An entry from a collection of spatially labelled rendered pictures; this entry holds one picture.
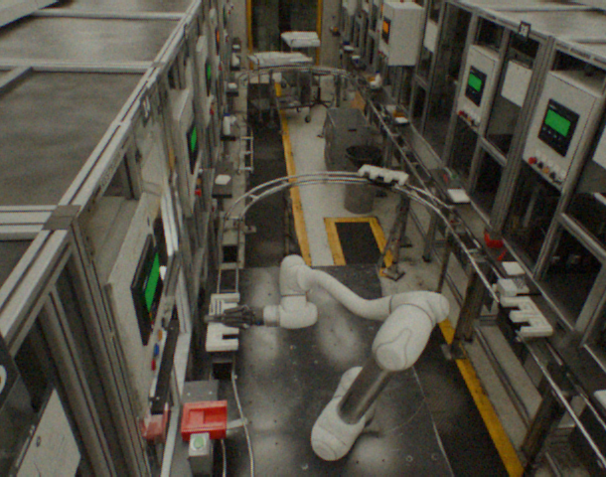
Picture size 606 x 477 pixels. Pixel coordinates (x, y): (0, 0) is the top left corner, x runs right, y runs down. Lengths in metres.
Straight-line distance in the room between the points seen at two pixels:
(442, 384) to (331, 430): 1.58
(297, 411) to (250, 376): 0.30
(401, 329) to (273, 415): 0.95
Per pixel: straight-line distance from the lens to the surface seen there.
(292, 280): 1.93
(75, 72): 2.01
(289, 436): 2.20
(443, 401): 3.30
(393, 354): 1.47
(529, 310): 2.73
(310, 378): 2.39
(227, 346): 2.28
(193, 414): 1.96
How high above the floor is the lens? 2.49
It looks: 34 degrees down
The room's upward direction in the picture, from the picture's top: 2 degrees clockwise
